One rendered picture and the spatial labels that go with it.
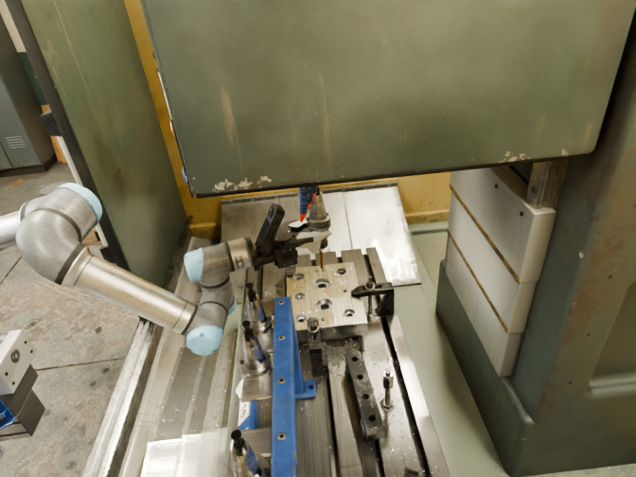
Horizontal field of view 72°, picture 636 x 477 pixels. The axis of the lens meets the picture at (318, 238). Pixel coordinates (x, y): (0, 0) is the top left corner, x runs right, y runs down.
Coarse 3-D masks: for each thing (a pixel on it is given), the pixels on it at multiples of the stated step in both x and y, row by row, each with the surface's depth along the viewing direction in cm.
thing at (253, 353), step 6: (246, 342) 81; (252, 342) 81; (258, 342) 83; (246, 348) 82; (252, 348) 82; (258, 348) 83; (246, 354) 82; (252, 354) 82; (258, 354) 83; (264, 354) 85; (246, 360) 83; (252, 360) 83; (258, 360) 83; (264, 360) 85; (246, 366) 84; (252, 366) 83; (258, 366) 84
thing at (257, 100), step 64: (192, 0) 54; (256, 0) 55; (320, 0) 55; (384, 0) 56; (448, 0) 56; (512, 0) 57; (576, 0) 58; (192, 64) 58; (256, 64) 59; (320, 64) 60; (384, 64) 60; (448, 64) 61; (512, 64) 62; (576, 64) 62; (192, 128) 63; (256, 128) 64; (320, 128) 65; (384, 128) 65; (448, 128) 66; (512, 128) 67; (576, 128) 68; (192, 192) 70
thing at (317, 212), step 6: (318, 198) 106; (312, 204) 107; (318, 204) 107; (324, 204) 108; (312, 210) 108; (318, 210) 108; (324, 210) 108; (312, 216) 109; (318, 216) 108; (324, 216) 109
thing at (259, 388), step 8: (264, 376) 84; (272, 376) 83; (240, 384) 82; (248, 384) 82; (256, 384) 82; (264, 384) 82; (272, 384) 82; (240, 392) 81; (248, 392) 81; (256, 392) 81; (264, 392) 80; (272, 392) 80; (240, 400) 80; (248, 400) 79; (256, 400) 80
